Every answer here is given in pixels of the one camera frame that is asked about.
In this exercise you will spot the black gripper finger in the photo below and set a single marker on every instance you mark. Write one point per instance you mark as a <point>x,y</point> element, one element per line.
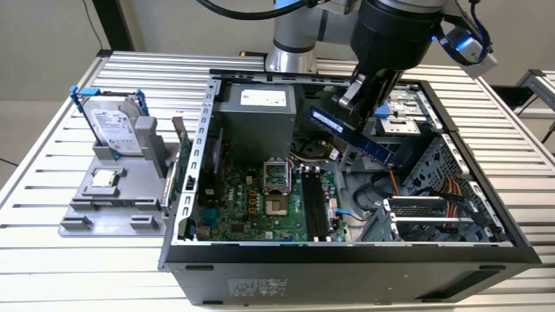
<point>382,94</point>
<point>351,96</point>

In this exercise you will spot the RAM stick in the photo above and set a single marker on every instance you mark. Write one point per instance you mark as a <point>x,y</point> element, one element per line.
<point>375,146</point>

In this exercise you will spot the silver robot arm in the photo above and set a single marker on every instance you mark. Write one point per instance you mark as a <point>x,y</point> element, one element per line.
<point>290,35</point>

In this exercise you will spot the blue drive bay latch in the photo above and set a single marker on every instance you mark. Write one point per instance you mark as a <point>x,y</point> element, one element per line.
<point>382,112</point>

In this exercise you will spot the grey metal drive cage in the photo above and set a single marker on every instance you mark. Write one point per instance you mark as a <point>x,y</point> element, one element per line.
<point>400,126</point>

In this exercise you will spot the small black round fan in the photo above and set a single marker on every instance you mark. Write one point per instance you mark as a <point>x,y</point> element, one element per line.
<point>312,149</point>

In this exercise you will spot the grey power supply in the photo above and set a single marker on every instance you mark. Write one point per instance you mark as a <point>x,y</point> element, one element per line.
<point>255,130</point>

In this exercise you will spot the small yellow black connector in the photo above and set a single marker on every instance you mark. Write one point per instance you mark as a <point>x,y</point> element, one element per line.
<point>243,53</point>

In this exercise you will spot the metal locking lever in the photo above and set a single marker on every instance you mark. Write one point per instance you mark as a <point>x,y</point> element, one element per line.
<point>290,178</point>

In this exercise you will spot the perforated metal disk bay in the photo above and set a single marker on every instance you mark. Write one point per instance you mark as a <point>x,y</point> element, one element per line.
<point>416,208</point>

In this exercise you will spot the metal slat side table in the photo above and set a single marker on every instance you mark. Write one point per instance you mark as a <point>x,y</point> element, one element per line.
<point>539,81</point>

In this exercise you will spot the CPU socket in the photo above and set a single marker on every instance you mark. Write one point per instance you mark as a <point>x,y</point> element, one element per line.
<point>278,206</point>

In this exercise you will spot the green graphics card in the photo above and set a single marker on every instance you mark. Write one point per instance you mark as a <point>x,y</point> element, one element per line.
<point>182,131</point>

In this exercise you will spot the green motherboard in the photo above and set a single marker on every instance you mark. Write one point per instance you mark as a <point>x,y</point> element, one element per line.
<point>286,224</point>

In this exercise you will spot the hard disk in blue carrier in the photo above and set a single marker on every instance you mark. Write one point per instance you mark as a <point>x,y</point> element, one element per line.
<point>111,126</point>

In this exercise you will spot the black PC case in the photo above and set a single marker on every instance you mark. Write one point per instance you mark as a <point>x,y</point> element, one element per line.
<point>347,279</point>

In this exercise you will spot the grey parts rack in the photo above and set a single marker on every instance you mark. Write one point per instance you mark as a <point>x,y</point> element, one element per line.
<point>134,191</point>

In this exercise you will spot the silver CPU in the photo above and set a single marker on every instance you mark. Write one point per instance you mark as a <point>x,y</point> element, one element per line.
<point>103,178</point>

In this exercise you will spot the black metal frame post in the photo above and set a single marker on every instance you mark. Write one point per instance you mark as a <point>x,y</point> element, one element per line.
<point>115,29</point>

